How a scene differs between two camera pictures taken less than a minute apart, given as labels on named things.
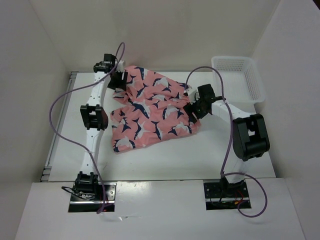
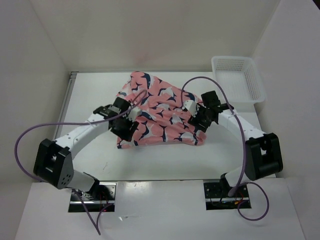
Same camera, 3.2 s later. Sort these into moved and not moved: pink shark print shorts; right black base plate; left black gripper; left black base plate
Moved: left black gripper; pink shark print shorts
Not moved: right black base plate; left black base plate
